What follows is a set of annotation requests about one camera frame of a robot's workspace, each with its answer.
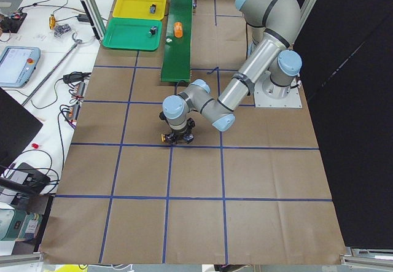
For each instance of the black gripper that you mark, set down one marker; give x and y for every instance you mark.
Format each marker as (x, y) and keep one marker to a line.
(178, 133)

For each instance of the green mushroom push button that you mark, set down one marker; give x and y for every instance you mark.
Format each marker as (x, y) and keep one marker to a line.
(188, 138)

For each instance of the yellow mushroom push button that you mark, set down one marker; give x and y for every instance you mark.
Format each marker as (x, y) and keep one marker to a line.
(152, 9)

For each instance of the orange cylinder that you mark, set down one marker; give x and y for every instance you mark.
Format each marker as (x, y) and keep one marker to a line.
(178, 29)

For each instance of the green push button small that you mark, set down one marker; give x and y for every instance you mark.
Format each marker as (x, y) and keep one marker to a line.
(152, 31)

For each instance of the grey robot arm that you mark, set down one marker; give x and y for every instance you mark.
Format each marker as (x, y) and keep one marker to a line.
(280, 20)

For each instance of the yellow plastic tray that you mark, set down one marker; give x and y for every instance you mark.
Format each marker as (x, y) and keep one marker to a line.
(139, 9)

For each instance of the green conveyor belt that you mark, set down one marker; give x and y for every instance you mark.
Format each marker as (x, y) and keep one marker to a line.
(177, 52)

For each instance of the green plastic tray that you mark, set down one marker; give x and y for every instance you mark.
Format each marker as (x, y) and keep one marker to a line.
(132, 34)

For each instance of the black power adapter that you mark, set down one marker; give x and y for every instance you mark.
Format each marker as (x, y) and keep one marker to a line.
(82, 18)

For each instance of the black monitor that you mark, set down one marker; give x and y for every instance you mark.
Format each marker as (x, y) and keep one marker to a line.
(18, 128)

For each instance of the teach pendant tablet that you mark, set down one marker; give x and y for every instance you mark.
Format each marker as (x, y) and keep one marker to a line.
(17, 65)

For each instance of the aluminium frame post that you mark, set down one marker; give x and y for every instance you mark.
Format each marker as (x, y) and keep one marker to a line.
(94, 17)

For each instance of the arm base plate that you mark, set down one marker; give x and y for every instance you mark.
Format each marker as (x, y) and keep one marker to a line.
(269, 95)

